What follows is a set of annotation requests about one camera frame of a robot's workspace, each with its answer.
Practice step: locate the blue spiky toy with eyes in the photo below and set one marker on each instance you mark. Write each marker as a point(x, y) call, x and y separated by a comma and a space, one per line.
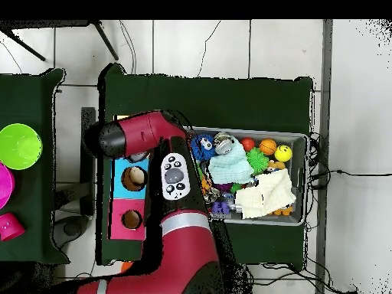
point(199, 151)

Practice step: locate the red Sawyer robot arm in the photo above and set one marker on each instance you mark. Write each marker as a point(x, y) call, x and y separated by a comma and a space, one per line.
point(141, 133)

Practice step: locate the wooden box with three holes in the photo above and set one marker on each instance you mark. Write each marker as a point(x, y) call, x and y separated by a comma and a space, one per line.
point(118, 190)

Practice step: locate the clear mesh bin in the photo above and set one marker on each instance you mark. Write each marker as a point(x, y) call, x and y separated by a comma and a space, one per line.
point(298, 183)

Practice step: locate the crushed silver drink can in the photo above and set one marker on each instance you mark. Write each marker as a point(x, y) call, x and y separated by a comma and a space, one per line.
point(223, 144)

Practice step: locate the light blue cloth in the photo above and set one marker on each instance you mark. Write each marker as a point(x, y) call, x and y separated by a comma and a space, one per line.
point(229, 165)

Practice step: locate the small red-orange ball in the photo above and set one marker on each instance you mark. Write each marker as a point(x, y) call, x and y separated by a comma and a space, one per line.
point(247, 144)

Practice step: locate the plain green spiky ball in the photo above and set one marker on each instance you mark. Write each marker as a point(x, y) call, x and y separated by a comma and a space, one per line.
point(257, 160)

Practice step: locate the dark green table cloth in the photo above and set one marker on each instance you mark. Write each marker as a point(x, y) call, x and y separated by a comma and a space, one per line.
point(30, 92)
point(214, 104)

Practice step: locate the orange toy basketball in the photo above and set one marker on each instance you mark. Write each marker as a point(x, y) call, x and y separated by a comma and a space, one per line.
point(267, 146)

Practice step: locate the cream cloth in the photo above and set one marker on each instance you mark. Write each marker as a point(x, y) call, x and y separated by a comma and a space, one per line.
point(266, 194)

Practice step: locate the yellow smiley ball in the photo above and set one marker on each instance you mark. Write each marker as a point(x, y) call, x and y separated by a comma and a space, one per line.
point(283, 153)

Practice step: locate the black flat stand bar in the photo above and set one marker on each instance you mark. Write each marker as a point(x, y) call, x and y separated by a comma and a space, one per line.
point(88, 183)

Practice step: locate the grey round stand base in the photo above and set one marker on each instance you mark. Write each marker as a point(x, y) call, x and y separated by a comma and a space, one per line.
point(72, 228)

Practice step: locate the black tripod stand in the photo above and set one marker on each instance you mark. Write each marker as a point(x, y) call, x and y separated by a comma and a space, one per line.
point(105, 41)

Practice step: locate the lime green plastic bowl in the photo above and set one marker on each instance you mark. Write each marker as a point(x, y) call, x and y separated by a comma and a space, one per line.
point(18, 147)

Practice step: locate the magenta plastic bowl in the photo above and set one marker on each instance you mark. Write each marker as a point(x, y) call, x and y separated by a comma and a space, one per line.
point(6, 186)

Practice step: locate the pink-red plastic cup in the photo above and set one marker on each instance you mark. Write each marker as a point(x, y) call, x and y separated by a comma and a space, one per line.
point(10, 226)

